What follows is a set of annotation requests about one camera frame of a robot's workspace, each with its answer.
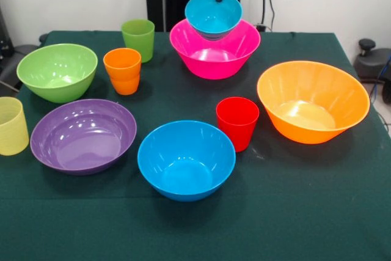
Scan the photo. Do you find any black equipment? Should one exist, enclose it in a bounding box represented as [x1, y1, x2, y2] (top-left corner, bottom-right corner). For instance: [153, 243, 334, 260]
[0, 7, 40, 92]

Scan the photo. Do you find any black wheeled base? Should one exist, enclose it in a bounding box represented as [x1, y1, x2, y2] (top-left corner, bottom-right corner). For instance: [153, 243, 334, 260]
[353, 38, 391, 105]

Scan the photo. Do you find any red plastic cup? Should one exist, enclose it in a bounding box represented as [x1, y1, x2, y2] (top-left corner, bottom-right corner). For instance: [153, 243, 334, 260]
[216, 97, 260, 153]

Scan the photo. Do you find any pink plastic bowl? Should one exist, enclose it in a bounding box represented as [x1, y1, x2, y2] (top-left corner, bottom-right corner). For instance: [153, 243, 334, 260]
[169, 18, 262, 81]

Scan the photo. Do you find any orange plastic cup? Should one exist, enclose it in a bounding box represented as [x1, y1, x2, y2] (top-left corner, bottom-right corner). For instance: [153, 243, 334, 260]
[103, 47, 142, 96]

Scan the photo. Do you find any purple plastic bowl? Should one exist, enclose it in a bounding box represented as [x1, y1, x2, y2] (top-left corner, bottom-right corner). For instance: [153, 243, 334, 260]
[29, 98, 137, 177]

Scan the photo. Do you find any dark green tablecloth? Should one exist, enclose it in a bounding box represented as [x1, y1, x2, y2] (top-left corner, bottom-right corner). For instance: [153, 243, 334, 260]
[0, 30, 391, 261]

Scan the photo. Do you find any large orange plastic bowl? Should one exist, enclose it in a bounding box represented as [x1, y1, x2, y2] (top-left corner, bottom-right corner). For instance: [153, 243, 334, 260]
[257, 61, 371, 145]

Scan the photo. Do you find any small blue plastic bowl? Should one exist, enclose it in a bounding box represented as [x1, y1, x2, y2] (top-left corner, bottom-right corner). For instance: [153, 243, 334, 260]
[184, 0, 243, 42]

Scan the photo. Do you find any blue cable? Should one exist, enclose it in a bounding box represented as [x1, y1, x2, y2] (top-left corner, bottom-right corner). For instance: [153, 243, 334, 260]
[368, 54, 391, 100]

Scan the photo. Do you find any green plastic cup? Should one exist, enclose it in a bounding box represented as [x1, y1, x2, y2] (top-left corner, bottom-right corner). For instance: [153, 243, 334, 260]
[121, 19, 156, 64]

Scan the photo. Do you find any green plastic bowl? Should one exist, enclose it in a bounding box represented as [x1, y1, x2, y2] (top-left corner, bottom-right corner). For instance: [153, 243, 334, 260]
[16, 43, 98, 104]

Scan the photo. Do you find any yellow plastic cup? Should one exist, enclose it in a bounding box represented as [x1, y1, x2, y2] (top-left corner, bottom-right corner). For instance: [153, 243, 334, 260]
[0, 96, 30, 156]

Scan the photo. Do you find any large blue plastic bowl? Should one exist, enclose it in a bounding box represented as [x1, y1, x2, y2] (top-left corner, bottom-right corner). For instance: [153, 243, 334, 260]
[137, 120, 236, 203]

